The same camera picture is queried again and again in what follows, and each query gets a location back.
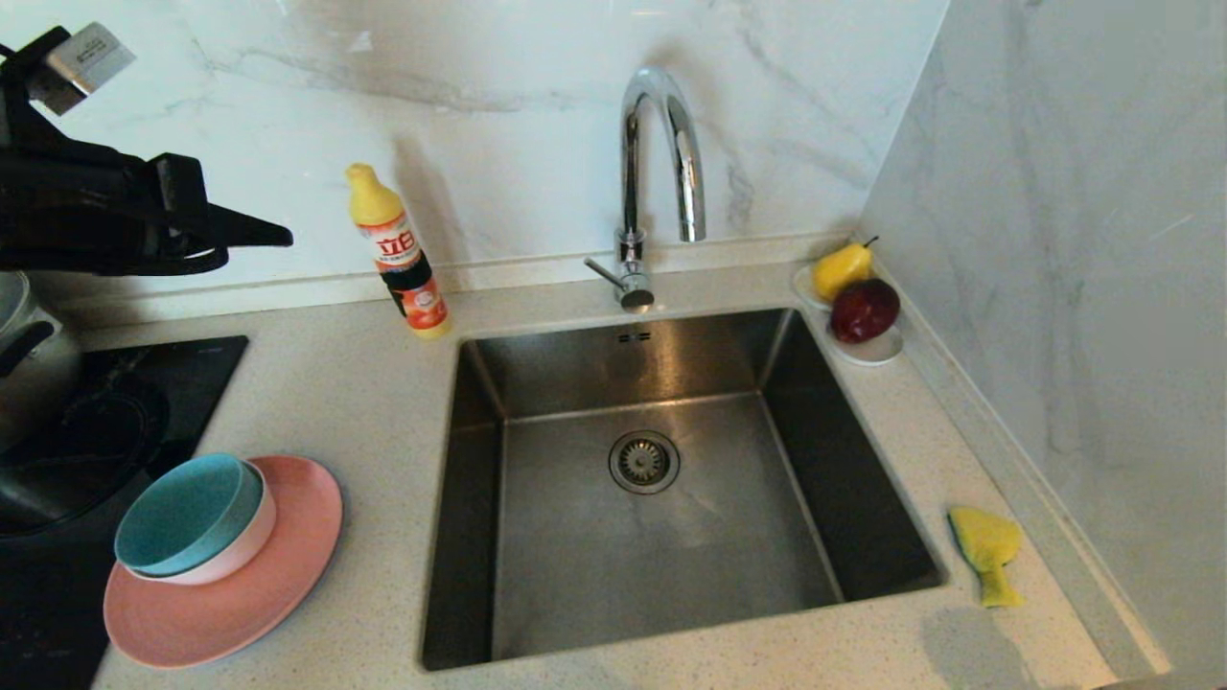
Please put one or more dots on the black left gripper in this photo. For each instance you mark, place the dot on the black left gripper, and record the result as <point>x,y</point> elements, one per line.
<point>173,211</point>

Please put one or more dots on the yellow-capped orange dish soap bottle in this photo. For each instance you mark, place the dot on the yellow-capped orange dish soap bottle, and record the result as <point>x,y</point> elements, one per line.
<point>398,249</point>

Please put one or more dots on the teal bowl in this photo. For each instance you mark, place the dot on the teal bowl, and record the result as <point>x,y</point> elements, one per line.
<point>182,513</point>

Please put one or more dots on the pink bowl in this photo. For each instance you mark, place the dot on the pink bowl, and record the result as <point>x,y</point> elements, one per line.
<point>254,541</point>

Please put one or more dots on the large pink plate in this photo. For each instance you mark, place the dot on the large pink plate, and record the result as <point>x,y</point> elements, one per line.
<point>278,575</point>

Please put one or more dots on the chrome gooseneck faucet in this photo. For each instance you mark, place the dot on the chrome gooseneck faucet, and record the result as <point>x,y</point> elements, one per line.
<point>630,192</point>

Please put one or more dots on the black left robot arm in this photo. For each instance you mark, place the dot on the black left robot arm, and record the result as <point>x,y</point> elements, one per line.
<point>57,201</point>

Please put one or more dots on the stainless steel sink basin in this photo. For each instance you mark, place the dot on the stainless steel sink basin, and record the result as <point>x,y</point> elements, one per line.
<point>594,575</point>

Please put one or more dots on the black glass induction cooktop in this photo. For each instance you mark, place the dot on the black glass induction cooktop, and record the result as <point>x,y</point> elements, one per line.
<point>196,374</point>

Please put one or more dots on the black frying pan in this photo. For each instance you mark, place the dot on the black frying pan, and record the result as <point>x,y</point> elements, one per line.
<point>86,450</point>

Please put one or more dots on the round metal drain strainer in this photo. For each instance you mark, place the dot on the round metal drain strainer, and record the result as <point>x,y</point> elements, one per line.
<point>644,462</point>

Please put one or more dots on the yellow pear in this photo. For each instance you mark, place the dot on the yellow pear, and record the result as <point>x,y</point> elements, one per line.
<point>841,271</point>

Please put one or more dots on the dark red apple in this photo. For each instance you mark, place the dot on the dark red apple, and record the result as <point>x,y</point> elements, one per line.
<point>865,310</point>

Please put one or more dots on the small white fruit dish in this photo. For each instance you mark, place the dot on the small white fruit dish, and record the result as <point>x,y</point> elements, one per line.
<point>874,355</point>

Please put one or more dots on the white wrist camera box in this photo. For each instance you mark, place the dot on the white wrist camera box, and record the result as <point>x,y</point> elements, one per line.
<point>91,62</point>

